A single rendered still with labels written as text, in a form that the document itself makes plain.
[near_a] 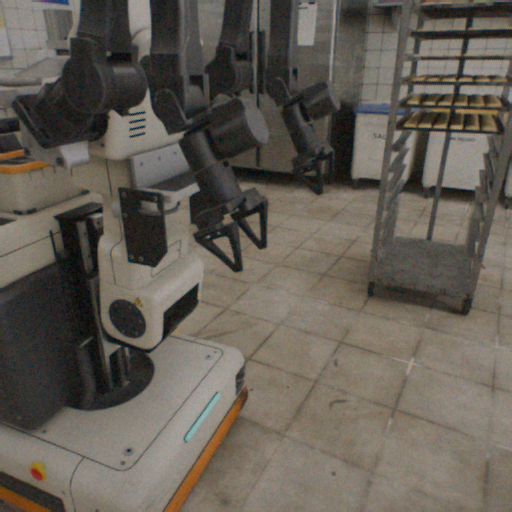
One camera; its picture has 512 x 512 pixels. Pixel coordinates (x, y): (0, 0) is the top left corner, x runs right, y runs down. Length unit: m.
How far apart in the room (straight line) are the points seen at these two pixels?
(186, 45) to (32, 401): 0.91
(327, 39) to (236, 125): 3.45
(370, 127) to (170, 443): 3.48
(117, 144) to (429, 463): 1.28
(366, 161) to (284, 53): 3.29
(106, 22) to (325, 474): 1.28
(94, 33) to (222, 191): 0.27
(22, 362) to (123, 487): 0.37
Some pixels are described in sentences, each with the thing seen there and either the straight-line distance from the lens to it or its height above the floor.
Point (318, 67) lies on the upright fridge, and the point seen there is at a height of 1.07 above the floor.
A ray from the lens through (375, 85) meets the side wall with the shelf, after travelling 4.86.
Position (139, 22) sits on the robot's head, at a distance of 0.87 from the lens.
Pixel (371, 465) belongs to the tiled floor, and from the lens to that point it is 1.54.
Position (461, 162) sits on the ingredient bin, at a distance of 4.13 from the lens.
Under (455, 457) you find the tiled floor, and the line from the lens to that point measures 1.65.
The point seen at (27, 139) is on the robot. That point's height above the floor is 1.02.
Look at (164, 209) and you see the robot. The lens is 0.86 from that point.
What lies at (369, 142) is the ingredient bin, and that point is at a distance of 4.23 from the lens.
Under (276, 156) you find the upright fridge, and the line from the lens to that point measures 4.29.
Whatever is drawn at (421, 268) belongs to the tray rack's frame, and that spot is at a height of 0.15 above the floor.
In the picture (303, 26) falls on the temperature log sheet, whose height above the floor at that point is 1.37.
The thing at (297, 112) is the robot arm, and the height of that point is 1.03.
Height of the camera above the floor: 1.14
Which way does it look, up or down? 25 degrees down
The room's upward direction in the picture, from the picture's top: straight up
